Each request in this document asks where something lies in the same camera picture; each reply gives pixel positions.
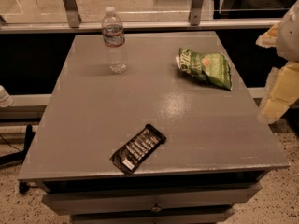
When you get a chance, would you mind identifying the left metal window post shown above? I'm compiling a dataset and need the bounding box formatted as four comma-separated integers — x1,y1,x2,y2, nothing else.
63,0,81,28

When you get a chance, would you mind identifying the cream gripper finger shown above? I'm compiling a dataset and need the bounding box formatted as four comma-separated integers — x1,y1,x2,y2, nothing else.
257,62,299,124
256,23,280,48

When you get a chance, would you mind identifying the black snack bar wrapper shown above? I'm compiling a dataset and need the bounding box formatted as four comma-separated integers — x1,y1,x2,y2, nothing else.
110,124,166,175

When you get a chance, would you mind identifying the right metal window post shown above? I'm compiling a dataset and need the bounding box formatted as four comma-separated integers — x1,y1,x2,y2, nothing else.
189,0,204,26

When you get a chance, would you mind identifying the metal window post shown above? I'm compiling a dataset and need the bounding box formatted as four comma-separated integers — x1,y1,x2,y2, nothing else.
63,0,81,28
189,0,204,26

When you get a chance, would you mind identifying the green chip bag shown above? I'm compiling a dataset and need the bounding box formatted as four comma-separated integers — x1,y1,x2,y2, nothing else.
176,48,233,91

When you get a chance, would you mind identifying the grey table drawer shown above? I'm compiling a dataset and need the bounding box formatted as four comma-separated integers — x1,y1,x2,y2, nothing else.
42,182,262,215

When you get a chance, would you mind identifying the grey lower drawer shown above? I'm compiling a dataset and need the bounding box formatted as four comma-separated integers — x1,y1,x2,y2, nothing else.
71,206,234,224

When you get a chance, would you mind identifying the black stand base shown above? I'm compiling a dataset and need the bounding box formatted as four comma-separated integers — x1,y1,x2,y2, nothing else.
0,125,35,194

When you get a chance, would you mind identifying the clear plastic water bottle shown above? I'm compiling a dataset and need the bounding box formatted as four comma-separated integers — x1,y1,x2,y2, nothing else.
102,7,127,74

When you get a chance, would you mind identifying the white object at left edge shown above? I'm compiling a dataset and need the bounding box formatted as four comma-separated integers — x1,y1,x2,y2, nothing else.
0,85,13,107

